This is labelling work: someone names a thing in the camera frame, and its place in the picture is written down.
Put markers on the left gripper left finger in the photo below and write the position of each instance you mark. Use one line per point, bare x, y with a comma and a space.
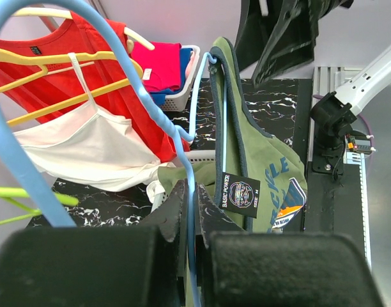
142, 265

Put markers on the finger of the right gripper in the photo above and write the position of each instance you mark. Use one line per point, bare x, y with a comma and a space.
291, 29
254, 31

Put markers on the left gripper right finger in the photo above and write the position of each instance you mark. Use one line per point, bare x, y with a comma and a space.
237, 268

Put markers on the olive printed tank top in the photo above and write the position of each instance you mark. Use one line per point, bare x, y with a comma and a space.
257, 175

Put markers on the pink tank top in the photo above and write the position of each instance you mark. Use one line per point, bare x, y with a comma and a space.
90, 146

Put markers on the yellow hanger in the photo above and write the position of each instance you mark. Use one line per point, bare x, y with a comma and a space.
47, 87

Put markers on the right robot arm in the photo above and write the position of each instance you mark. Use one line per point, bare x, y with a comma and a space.
334, 113

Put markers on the red tank top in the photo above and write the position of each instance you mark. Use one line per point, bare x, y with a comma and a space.
78, 35

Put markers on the white wooden hanger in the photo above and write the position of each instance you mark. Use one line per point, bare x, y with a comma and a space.
65, 14

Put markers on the black marble mat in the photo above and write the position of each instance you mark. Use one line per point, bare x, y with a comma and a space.
273, 108

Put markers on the grey basket with clothes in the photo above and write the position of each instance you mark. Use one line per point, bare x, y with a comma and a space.
177, 101

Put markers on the magenta folded shirt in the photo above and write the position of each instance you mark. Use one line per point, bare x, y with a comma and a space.
161, 65

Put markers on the white laundry basket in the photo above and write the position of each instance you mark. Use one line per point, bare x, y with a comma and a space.
203, 164

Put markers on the blue folded shirt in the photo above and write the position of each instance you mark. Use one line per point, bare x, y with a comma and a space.
186, 56

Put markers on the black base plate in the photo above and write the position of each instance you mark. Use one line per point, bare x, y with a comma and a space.
332, 206

